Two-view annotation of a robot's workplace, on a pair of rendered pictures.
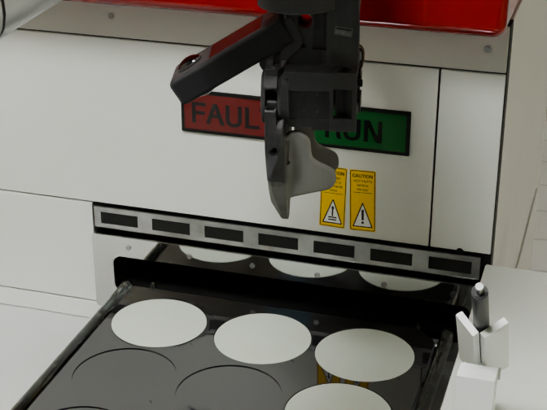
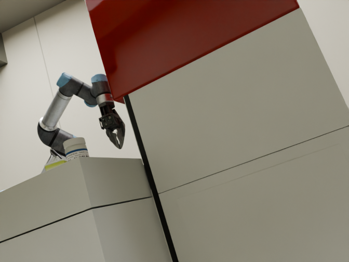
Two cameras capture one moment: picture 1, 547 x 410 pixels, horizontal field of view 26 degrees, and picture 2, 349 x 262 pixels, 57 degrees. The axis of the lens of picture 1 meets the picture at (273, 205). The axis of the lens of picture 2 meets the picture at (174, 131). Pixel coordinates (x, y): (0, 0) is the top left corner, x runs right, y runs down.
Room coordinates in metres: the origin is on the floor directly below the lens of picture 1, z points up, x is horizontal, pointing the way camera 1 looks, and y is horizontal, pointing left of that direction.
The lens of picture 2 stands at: (1.32, -1.41, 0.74)
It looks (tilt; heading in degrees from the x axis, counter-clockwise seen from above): 13 degrees up; 94
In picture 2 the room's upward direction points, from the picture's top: 18 degrees counter-clockwise
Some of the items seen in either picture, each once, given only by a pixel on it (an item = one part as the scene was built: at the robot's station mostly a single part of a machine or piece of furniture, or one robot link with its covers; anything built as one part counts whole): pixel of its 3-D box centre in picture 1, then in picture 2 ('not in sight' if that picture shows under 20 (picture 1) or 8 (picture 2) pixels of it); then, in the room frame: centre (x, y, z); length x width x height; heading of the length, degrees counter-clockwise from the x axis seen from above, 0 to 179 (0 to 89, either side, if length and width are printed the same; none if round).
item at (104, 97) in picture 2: not in sight; (106, 101); (0.97, -0.02, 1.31); 0.08 x 0.08 x 0.05
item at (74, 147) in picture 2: not in sight; (77, 154); (0.93, -0.40, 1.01); 0.07 x 0.07 x 0.10
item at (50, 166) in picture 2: not in sight; (59, 171); (0.82, -0.31, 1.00); 0.07 x 0.07 x 0.07; 2
